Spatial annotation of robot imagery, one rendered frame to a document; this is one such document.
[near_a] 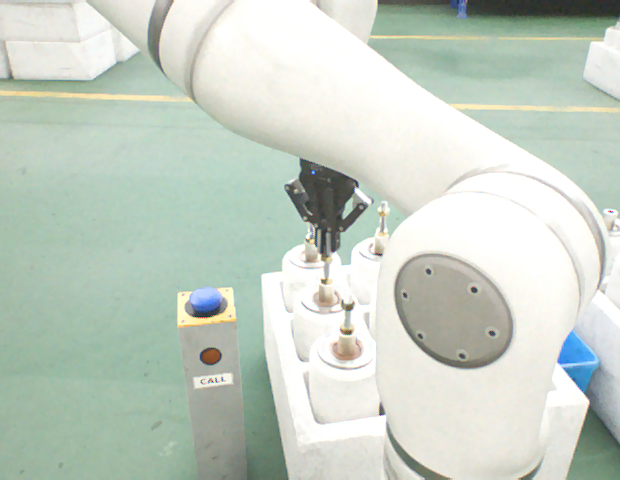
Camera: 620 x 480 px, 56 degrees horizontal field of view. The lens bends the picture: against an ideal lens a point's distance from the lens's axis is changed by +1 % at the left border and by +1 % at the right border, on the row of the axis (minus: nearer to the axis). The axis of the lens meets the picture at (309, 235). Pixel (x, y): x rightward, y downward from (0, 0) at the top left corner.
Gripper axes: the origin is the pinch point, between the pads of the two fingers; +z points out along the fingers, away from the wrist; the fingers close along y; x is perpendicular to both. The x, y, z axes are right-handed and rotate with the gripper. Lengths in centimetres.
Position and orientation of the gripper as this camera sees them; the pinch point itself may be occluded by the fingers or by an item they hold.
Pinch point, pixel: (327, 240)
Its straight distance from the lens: 80.4
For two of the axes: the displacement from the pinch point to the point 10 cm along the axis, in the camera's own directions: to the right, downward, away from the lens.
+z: 0.0, 8.8, 4.8
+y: 8.5, 2.5, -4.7
